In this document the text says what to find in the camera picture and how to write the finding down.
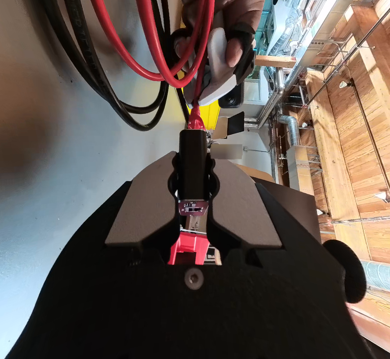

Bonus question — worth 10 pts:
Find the yellow plastic bin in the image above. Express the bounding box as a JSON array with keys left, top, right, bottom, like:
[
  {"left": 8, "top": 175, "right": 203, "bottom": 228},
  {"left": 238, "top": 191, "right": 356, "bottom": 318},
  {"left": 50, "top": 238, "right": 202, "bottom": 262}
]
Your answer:
[{"left": 177, "top": 70, "right": 220, "bottom": 130}]

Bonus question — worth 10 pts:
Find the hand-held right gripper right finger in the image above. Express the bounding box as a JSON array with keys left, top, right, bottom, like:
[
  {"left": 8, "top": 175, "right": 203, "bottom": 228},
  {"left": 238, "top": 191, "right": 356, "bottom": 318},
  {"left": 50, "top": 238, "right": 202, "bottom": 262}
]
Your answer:
[{"left": 207, "top": 158, "right": 283, "bottom": 250}]

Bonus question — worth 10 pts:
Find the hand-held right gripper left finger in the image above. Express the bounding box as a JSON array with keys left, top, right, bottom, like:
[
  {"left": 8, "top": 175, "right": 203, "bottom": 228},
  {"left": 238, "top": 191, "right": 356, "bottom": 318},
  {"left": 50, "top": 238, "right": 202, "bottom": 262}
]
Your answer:
[{"left": 105, "top": 151, "right": 181, "bottom": 248}]

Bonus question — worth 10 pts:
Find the black ethernet splitter box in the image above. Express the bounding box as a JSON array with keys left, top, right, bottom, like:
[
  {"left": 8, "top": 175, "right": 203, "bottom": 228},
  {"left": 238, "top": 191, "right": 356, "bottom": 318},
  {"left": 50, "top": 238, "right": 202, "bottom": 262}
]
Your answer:
[{"left": 178, "top": 130, "right": 211, "bottom": 217}]

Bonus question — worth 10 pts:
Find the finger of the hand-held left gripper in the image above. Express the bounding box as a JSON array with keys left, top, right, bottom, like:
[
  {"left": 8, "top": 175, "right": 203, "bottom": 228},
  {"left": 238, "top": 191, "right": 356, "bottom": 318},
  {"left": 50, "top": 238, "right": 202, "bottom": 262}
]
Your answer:
[
  {"left": 184, "top": 57, "right": 211, "bottom": 108},
  {"left": 198, "top": 28, "right": 237, "bottom": 107}
]

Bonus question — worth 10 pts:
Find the red plastic bin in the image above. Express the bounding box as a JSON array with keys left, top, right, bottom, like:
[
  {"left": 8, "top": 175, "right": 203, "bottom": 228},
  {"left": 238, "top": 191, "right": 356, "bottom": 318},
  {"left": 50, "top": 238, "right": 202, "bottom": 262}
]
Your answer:
[{"left": 168, "top": 232, "right": 222, "bottom": 266}]

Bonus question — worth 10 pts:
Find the silver ventilation duct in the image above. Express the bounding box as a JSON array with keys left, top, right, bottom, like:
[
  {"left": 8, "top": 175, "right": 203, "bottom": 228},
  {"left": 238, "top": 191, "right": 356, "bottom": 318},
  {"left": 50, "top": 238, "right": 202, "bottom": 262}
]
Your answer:
[{"left": 259, "top": 67, "right": 302, "bottom": 148}]

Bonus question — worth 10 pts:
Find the red ethernet cable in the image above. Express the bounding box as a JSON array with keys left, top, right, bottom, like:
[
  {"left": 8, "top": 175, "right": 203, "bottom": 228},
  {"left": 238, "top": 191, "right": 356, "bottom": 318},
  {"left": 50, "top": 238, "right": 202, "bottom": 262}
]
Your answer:
[{"left": 82, "top": 0, "right": 217, "bottom": 131}]

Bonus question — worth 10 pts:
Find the black ethernet cable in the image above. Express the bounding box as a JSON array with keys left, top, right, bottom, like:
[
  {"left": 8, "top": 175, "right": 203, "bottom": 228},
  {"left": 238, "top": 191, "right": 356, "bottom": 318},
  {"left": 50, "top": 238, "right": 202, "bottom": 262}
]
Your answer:
[{"left": 30, "top": 0, "right": 191, "bottom": 132}]

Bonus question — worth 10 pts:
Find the black square panel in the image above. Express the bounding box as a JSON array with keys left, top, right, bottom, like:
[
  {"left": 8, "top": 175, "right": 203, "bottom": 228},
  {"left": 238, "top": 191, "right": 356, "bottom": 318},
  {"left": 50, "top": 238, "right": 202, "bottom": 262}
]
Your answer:
[{"left": 227, "top": 112, "right": 245, "bottom": 135}]

